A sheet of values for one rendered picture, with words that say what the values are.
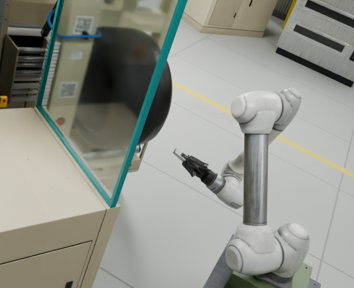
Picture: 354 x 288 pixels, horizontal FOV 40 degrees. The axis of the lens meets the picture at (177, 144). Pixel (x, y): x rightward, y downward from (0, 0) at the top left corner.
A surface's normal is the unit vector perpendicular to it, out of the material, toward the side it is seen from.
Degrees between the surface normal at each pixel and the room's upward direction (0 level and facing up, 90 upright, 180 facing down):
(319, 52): 90
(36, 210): 0
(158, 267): 0
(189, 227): 0
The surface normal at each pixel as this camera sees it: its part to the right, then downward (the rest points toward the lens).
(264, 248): 0.45, -0.03
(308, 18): -0.36, 0.39
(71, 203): 0.32, -0.81
